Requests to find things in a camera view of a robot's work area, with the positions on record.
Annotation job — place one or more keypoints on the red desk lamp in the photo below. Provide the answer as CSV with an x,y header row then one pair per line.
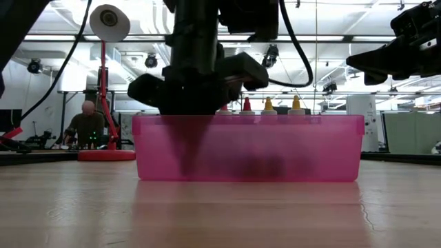
x,y
109,22

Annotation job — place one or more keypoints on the black ceiling spotlight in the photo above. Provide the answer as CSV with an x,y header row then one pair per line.
x,y
330,86
271,56
34,65
151,61

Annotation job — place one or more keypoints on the white cabinet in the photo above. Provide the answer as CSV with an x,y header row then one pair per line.
x,y
360,103

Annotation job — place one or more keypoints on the black background equipment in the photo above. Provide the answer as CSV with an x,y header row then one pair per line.
x,y
41,139

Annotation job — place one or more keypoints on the green partition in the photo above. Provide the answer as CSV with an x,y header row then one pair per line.
x,y
413,134

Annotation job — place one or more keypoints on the person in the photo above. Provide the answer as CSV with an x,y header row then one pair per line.
x,y
86,125

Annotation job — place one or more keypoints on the red food coloring bottle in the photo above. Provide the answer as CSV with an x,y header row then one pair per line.
x,y
247,104

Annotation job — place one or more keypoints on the pink translucent plastic bin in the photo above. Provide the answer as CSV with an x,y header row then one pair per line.
x,y
310,148

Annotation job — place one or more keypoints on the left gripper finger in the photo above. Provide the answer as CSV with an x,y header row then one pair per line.
x,y
200,137
177,137

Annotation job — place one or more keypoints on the dark monitor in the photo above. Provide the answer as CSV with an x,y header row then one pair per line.
x,y
10,120

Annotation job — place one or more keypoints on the thin black rail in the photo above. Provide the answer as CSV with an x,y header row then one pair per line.
x,y
344,92

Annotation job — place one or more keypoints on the yellow food coloring bottle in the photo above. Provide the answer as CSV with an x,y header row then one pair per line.
x,y
296,103
269,104

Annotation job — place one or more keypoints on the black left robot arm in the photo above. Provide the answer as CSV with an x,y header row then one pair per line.
x,y
13,27

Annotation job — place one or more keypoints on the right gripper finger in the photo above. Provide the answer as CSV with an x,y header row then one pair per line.
x,y
373,69
372,58

